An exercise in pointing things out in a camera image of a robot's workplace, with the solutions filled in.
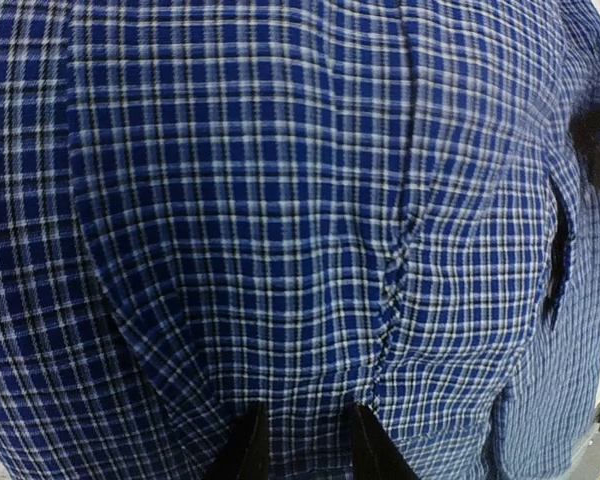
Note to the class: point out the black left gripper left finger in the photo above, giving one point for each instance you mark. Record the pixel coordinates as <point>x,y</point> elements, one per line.
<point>245,456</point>

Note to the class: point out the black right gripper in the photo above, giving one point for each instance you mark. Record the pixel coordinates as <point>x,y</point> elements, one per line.
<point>585,130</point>

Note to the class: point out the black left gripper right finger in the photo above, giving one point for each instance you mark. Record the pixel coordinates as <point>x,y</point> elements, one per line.
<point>374,455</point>

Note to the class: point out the blue checked shirt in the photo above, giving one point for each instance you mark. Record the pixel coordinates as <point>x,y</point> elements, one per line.
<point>206,205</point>

